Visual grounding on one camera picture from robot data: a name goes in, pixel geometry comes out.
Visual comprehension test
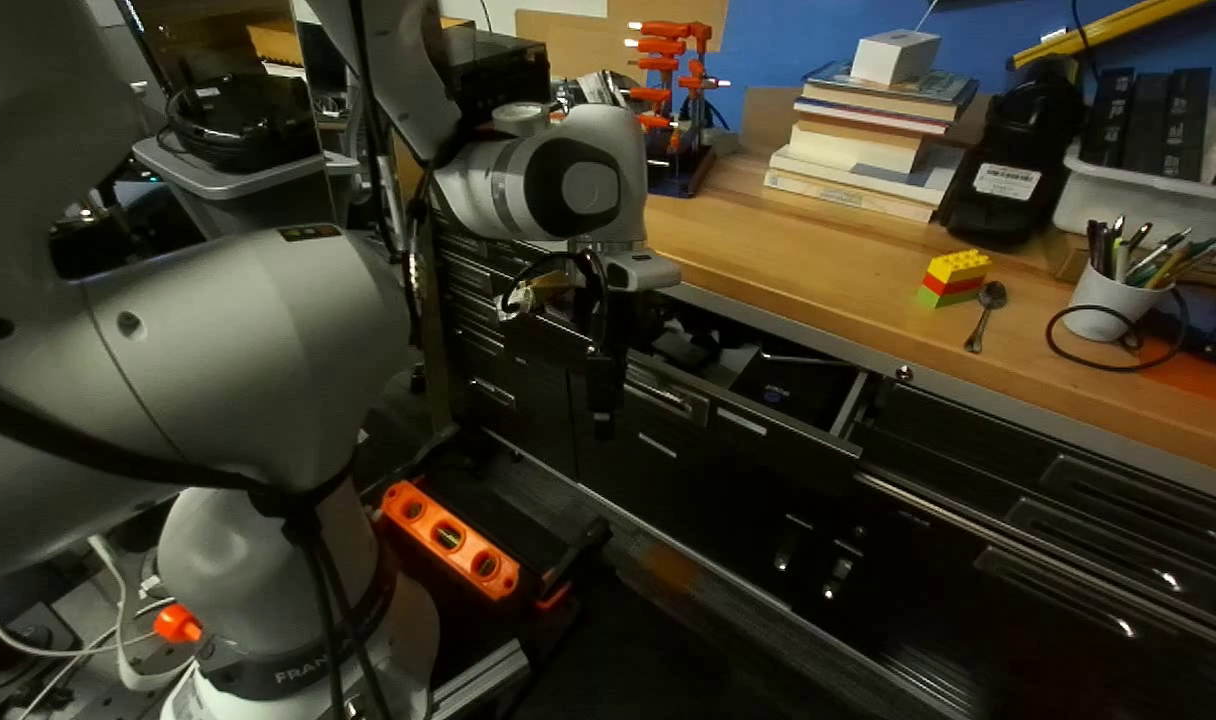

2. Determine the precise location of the orange round button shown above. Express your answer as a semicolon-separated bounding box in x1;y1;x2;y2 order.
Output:
149;601;209;653

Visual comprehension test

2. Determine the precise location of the yellow spirit level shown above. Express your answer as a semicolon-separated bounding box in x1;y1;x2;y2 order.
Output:
1008;0;1216;73

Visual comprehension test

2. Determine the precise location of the black label printer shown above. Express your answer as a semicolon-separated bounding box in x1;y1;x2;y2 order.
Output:
931;68;1087;253

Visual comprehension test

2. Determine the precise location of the orange clamp rack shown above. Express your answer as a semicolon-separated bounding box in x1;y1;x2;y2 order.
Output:
621;17;737;203

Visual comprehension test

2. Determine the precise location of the thin white cable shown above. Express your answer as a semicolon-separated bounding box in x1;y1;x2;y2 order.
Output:
0;533;161;694

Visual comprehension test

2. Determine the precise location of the crumpled plastic packaging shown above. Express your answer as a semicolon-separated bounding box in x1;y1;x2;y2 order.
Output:
552;68;641;123

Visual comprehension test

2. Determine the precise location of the black clamp handle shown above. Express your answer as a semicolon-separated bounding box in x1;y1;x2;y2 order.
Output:
531;515;617;619

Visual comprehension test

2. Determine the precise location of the cork wall panel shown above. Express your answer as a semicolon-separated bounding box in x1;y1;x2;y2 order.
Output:
513;0;733;84

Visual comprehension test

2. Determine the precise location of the stack of books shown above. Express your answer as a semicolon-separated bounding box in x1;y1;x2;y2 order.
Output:
762;68;980;211

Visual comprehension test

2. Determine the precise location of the orange spirit level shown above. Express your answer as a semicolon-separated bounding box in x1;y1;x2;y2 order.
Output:
374;476;527;607

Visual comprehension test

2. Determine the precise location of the black labelled drawer unit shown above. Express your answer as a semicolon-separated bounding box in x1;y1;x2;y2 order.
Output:
424;230;592;442

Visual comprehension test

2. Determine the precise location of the white pen cup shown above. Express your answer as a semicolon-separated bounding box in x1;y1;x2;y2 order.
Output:
1065;254;1170;342

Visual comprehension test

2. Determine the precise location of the assorted pens bundle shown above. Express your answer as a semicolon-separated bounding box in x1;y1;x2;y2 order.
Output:
1081;211;1216;292

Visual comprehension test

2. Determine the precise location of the colourful toy brick stack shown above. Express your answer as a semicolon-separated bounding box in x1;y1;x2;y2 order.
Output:
913;245;1001;312

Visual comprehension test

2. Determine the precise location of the blue wall board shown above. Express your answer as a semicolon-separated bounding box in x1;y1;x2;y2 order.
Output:
703;0;1216;151

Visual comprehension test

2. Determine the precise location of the wide black tool drawer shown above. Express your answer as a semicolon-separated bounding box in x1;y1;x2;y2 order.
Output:
434;254;881;470

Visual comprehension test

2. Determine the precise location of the small white box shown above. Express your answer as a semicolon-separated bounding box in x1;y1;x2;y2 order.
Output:
850;25;944;91

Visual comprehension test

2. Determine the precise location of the black boxy electronic device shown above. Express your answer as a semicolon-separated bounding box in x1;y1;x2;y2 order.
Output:
440;25;558;126

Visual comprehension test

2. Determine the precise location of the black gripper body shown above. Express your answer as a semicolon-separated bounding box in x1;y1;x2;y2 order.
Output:
571;285;641;381

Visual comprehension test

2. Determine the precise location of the black slotted module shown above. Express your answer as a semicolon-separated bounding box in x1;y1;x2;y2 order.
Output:
1081;65;1140;171
1134;65;1216;181

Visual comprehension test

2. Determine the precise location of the black multi-drawer cabinet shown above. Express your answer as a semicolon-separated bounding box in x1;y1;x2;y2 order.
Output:
714;376;1216;720

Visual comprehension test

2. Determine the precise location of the white plastic tub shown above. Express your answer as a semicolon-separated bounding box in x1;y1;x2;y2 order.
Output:
1052;65;1216;273

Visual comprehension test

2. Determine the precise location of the black coiled cable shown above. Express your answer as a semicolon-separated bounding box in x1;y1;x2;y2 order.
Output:
1039;295;1187;381

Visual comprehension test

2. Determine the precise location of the metal spoon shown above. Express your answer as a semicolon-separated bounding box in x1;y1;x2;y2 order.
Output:
962;277;1011;358

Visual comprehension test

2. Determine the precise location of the grey duct tape roll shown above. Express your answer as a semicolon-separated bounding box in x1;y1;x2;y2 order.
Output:
490;99;552;136

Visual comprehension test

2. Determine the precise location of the yellow-tinted wrist camera bar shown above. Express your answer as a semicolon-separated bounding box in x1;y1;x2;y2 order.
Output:
498;248;690;322

